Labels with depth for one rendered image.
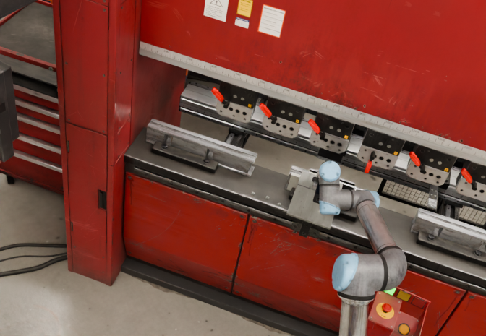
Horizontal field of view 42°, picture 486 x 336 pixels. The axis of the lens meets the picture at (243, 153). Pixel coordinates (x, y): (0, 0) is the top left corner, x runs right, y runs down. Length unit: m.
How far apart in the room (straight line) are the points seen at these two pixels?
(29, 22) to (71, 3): 1.10
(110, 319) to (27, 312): 0.40
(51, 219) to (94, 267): 0.50
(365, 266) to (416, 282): 0.87
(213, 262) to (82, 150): 0.85
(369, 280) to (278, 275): 1.07
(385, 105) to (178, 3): 0.85
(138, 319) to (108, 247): 0.41
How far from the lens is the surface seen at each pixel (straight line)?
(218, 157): 2.76
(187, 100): 2.96
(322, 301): 3.07
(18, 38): 3.30
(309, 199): 2.57
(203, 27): 2.39
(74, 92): 2.57
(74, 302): 3.37
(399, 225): 2.80
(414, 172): 2.54
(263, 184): 2.75
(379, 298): 2.64
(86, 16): 2.33
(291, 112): 2.47
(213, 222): 2.87
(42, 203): 3.79
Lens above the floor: 2.82
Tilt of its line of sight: 43 degrees down
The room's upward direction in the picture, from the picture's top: 12 degrees clockwise
